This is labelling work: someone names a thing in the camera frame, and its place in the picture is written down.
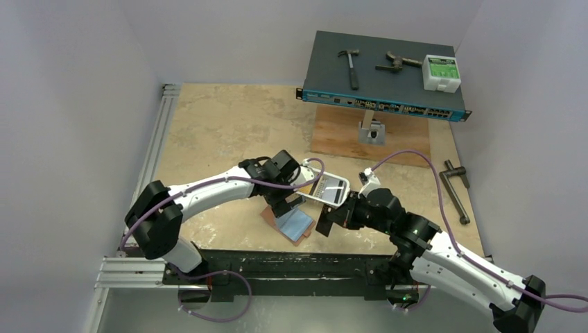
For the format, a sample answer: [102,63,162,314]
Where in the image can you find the gold magnetic stripe card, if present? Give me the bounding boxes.
[297,182,318,196]

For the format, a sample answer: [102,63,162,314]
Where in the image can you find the white plastic basket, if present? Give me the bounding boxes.
[293,158,350,207]

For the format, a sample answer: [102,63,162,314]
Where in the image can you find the metal crank handle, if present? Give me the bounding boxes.
[439,160,471,225]

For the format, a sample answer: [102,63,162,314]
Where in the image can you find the tan leather card holder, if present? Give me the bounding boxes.
[260,206,316,246]

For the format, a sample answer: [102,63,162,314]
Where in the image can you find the aluminium frame rails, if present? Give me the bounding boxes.
[83,83,514,333]

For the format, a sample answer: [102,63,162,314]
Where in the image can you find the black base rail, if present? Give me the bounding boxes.
[162,250,426,306]

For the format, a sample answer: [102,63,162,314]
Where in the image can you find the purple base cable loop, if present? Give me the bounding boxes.
[177,264,257,323]

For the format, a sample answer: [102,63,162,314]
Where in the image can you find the white green electrical box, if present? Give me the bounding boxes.
[422,55,461,93]

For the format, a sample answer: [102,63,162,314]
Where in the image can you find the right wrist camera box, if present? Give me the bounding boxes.
[359,168,381,197]

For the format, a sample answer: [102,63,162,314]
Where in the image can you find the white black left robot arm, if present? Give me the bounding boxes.
[124,150,301,284]

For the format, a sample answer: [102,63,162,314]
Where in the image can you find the small hammer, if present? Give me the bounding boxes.
[338,49,360,91]

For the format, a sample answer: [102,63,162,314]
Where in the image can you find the blue network switch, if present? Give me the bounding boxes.
[296,31,471,122]

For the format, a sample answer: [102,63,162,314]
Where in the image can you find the plywood board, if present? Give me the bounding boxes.
[310,105,431,162]

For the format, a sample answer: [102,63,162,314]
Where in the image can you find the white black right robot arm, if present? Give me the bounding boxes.
[318,188,546,332]

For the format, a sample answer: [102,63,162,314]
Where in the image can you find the grey metal stand bracket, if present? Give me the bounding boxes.
[358,110,386,146]

